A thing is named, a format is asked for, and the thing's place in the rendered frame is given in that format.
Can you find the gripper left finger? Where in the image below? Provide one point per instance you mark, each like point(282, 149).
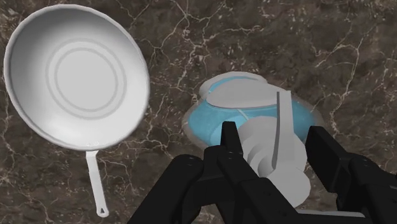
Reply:
point(228, 167)

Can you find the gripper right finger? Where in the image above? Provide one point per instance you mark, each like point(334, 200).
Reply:
point(356, 180)

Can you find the blue and white rounded vessel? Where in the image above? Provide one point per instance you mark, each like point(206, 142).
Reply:
point(204, 122)

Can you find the white frying pan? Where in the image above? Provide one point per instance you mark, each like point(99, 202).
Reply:
point(86, 77)

